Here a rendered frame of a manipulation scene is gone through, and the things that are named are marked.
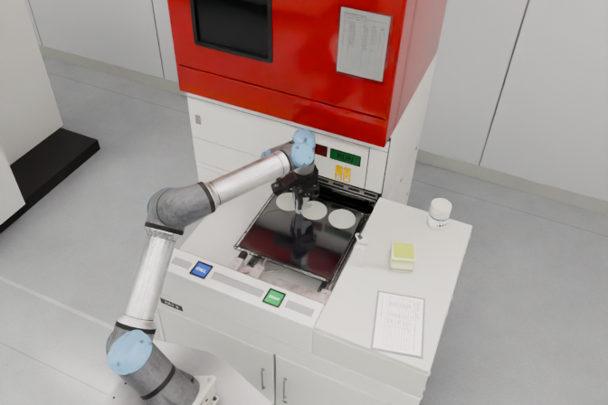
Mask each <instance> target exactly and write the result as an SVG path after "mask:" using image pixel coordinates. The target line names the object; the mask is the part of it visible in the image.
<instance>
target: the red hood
mask: <svg viewBox="0 0 608 405"><path fill-rule="evenodd" d="M447 1H448V0H167V5H168V12H169V18H170V24H171V31H172V37H173V44H174V51H175V57H176V69H177V76H178V82H179V89H180V90H181V91H184V92H187V93H191V94H195V95H197V96H201V97H204V98H208V99H213V100H216V101H220V102H223V103H226V104H230V105H233V106H236V107H239V108H245V109H248V110H252V111H255V112H259V113H262V114H265V115H268V116H272V117H275V118H281V119H284V120H288V121H290V122H294V123H297V124H301V125H303V126H307V127H313V128H316V129H319V130H323V131H326V132H329V133H332V134H336V135H339V136H342V137H348V138H352V139H355V140H358V141H361V142H365V143H368V144H371V145H375V146H380V147H385V145H386V143H387V142H388V140H389V138H390V136H391V135H392V134H393V132H394V129H395V127H396V125H397V124H398V122H399V120H400V118H401V116H402V115H403V113H404V111H405V109H406V107H407V106H408V104H409V102H410V100H411V98H412V96H413V94H414V93H415V91H416V89H417V88H418V86H419V84H420V82H421V80H422V78H423V76H424V74H425V72H426V71H427V69H428V68H429V66H430V64H431V62H432V60H433V58H434V56H435V54H436V52H437V51H438V46H439V41H440V37H441V32H442V24H443V19H444V15H445V10H446V5H447Z"/></svg>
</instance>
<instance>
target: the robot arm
mask: <svg viewBox="0 0 608 405"><path fill-rule="evenodd" d="M315 146H316V138H315V135H314V133H313V132H312V131H310V130H308V129H299V130H297V131H296V132H295V133H294V134H293V137H292V140H290V141H289V142H287V143H284V144H282V145H279V146H275V147H273V148H271V149H268V150H266V151H264V152H262V153H261V158H260V159H258V160H256V161H254V162H252V163H249V164H247V165H245V166H242V167H240V168H238V169H236V170H234V171H231V172H230V173H228V174H224V175H222V176H220V177H218V178H216V179H213V180H212V181H210V182H208V183H205V182H202V181H201V182H199V183H197V184H192V185H189V186H186V187H177V188H174V187H166V188H162V189H160V190H158V191H156V192H155V193H153V194H152V195H151V197H150V198H149V200H148V202H147V219H146V222H145V226H144V228H145V230H146V231H147V238H146V241H145V244H144V248H143V250H142V254H141V257H140V260H139V263H138V269H137V272H136V276H135V278H134V281H133V285H132V288H131V291H130V294H129V297H128V302H127V306H126V309H125V312H124V314H123V315H122V316H120V317H119V318H117V321H116V324H115V326H114V330H113V331H112V332H111V333H110V334H109V337H108V339H107V342H106V354H107V361H108V364H109V366H110V368H111V370H112V371H114V372H115V373H117V374H118V376H119V377H120V378H121V379H122V380H123V381H124V382H125V383H126V384H127V385H128V386H129V387H130V388H131V389H132V390H133V391H134V392H135V393H136V394H137V395H138V396H139V397H140V398H141V399H142V400H143V401H144V402H145V405H192V404H193V403H194V401H195V399H196V397H197V395H198V393H199V390H200V383H199V381H198V380H197V379H196V378H195V377H194V376H193V375H191V374H189V373H187V372H184V371H182V370H180V369H178V368H176V367H175V366H174V365H173V364H172V363H171V362H170V360H169V359H168V358H167V357H166V356H165V355H164V354H163V353H162V352H161V351H160V350H159V348H158V347H157V346H156V345H155V344H154V343H153V340H154V336H155V332H156V330H157V326H156V325H155V323H154V317H155V313H156V311H157V305H158V301H159V298H160V295H161V292H162V288H163V286H164V282H165V279H166V273H167V270H168V267H169V263H170V260H171V257H172V254H173V250H174V247H175V244H176V241H177V240H178V239H180V238H182V237H183V234H184V231H185V227H186V226H188V225H190V224H192V223H194V222H196V221H199V220H200V219H202V218H203V217H205V216H207V215H209V214H211V213H213V212H215V211H216V209H217V206H219V205H222V204H224V203H227V202H229V201H230V200H232V199H234V198H236V197H238V196H240V195H243V194H245V193H248V192H249V191H251V190H253V189H255V188H257V187H259V186H261V185H264V184H266V183H268V182H270V181H272V180H274V179H276V178H278V177H280V176H283V175H285V174H287V173H289V172H291V171H293V172H291V173H290V174H287V175H286V176H284V177H282V178H281V179H280V180H278V181H277V182H275V183H273V184H272V185H271V189H272V191H273V192H274V194H275V195H277V196H278V195H280V194H281V193H284V192H285V191H287V190H289V189H290V188H291V187H292V196H293V202H294V208H295V211H296V213H297V214H300V213H301V211H303V210H306V209H308V208H310V207H311V206H312V203H311V202H308V200H309V197H312V198H316V197H318V194H315V195H314V193H317V191H316V190H318V193H319V185H318V169H317V167H316V165H314V162H315Z"/></svg>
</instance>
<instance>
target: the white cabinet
mask: <svg viewBox="0 0 608 405"><path fill-rule="evenodd" d="M156 318H157V324H158V328H159V332H160V335H161V339H162V342H167V343H171V344H178V345H182V346H186V347H190V348H195V349H198V350H203V351H207V352H209V353H212V354H214V355H216V356H217V357H219V358H221V359H223V360H225V361H226V362H227V363H228V364H230V365H231V366H232V367H233V368H234V369H235V370H236V371H237V372H238V373H239V374H240V375H241V376H242V377H243V378H244V379H245V380H246V381H248V382H249V383H250V384H251V385H252V386H253V387H254V388H255V389H256V390H257V391H259V392H260V393H261V394H262V395H263V396H264V397H265V398H266V399H267V400H269V401H270V402H271V403H272V404H273V405H419V403H420V400H421V399H422V398H423V396H422V397H421V398H420V397H417V396H415V395H412V394H411V393H408V392H406V391H402V390H400V389H397V388H395V387H393V386H391V385H388V384H386V383H383V382H381V381H378V380H376V379H373V378H371V377H368V376H366V375H364V374H362V373H359V372H355V371H353V370H351V369H348V368H347V367H344V366H342V365H339V364H337V363H333V362H331V361H329V360H327V359H324V358H322V357H319V356H317V355H315V354H313V353H312V354H309V353H305V352H302V351H301V350H298V349H296V348H294V347H291V346H289V345H286V344H283V343H281V342H278V341H276V340H274V339H271V338H269V337H267V336H265V335H262V334H258V333H256V332H254V331H252V330H250V329H247V328H245V327H242V326H240V325H237V324H235V323H232V322H230V321H227V320H225V319H222V318H221V317H218V316H215V315H212V314H210V313H207V312H205V311H203V310H201V309H198V308H196V307H194V306H190V305H188V304H186V303H183V302H181V301H178V300H176V299H174V298H172V297H168V296H166V295H163V294H161V295H160V298H159V301H158V305H157V311H156Z"/></svg>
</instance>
